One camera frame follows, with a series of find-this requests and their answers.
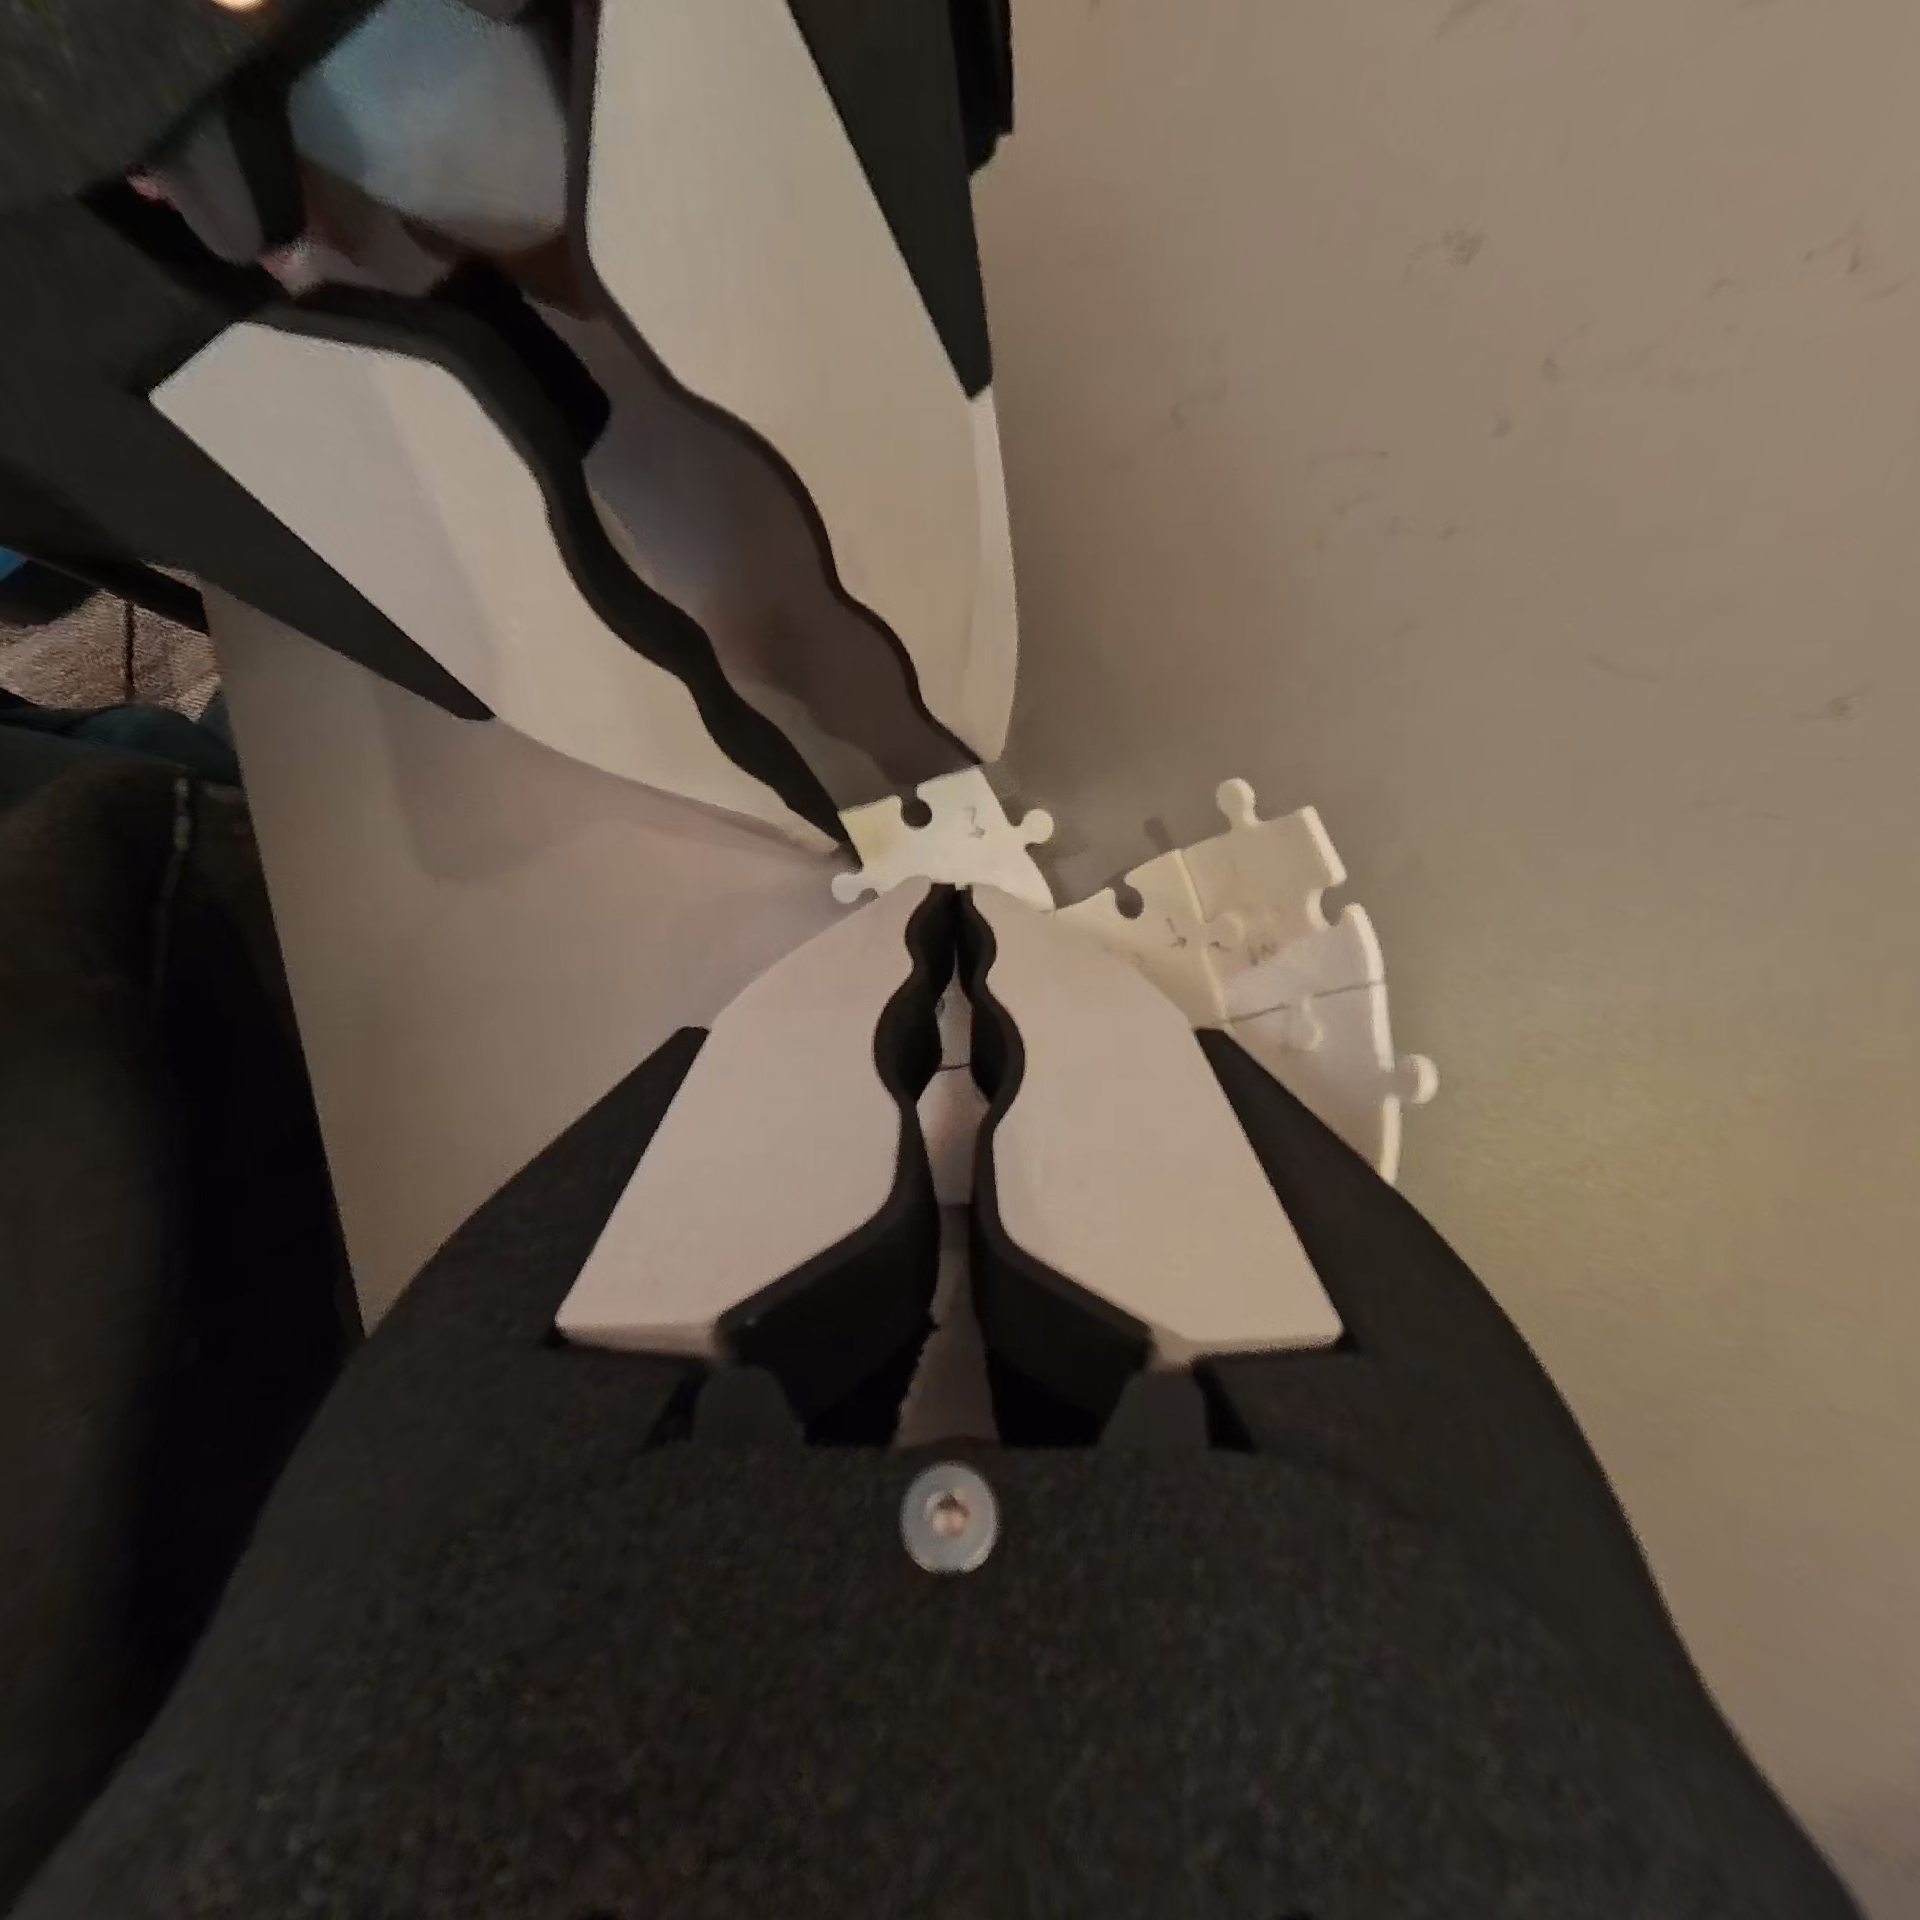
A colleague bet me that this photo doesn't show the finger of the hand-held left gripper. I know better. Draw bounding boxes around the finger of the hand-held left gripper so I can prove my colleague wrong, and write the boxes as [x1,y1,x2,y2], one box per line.
[574,0,1020,773]
[146,300,850,864]

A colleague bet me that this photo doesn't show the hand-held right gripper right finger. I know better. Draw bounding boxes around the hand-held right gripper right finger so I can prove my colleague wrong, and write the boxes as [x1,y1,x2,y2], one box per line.
[955,884,1349,1447]

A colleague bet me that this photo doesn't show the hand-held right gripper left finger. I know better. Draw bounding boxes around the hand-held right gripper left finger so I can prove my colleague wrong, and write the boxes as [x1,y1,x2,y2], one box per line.
[554,884,963,1447]

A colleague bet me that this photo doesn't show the joined white puzzle section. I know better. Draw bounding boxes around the joined white puzzle section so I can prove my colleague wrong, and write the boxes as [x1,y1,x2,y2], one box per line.
[1056,776,1443,1188]

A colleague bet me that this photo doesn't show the single white puzzle piece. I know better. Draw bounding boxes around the single white puzzle piece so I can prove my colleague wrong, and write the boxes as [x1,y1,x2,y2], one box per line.
[829,767,1060,912]

